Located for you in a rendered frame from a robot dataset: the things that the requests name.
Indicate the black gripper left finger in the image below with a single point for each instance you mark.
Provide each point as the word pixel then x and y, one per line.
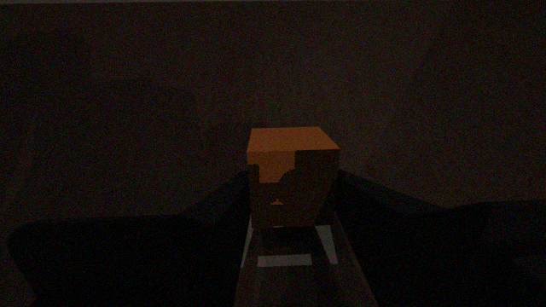
pixel 196 253

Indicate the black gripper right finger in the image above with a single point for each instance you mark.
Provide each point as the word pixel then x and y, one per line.
pixel 416 254

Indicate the orange-brown cube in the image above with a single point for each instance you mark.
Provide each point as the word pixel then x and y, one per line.
pixel 292 175

